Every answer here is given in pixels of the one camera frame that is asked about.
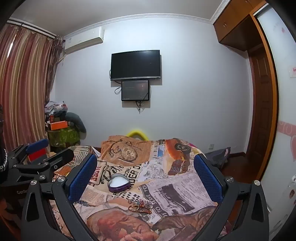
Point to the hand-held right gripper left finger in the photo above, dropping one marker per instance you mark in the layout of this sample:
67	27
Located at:
82	178

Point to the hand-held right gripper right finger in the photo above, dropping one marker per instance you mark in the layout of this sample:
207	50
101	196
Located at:
208	178

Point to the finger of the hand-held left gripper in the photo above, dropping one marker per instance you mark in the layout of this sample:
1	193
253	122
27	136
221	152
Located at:
61	156
38	146

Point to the purple heart-shaped tin box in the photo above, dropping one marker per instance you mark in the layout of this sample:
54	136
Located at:
118	182

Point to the colourful beaded jewelry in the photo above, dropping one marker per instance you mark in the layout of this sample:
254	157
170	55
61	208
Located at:
140	202

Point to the red book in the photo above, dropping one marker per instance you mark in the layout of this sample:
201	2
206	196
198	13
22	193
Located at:
37	156

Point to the green patterned box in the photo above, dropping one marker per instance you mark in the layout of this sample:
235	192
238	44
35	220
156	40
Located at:
63	138

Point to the dark bag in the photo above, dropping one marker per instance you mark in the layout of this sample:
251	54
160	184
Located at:
218	157

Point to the orange box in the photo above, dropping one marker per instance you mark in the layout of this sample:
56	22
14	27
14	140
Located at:
57	125

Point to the white printed bag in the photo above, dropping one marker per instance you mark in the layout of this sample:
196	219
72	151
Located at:
55	107

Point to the printed blanket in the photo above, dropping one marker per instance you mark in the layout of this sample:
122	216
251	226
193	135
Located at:
161	185

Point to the striped curtain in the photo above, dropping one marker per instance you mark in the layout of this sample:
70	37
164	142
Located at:
25	88

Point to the white air conditioner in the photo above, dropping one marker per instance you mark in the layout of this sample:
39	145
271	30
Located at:
83	39

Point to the wooden overhead cabinet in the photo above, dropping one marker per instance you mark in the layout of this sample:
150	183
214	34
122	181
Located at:
233	25

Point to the small black wall monitor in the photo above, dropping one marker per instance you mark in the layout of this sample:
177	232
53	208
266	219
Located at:
135	90

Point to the black wall television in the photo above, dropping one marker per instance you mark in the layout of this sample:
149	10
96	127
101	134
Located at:
136	64

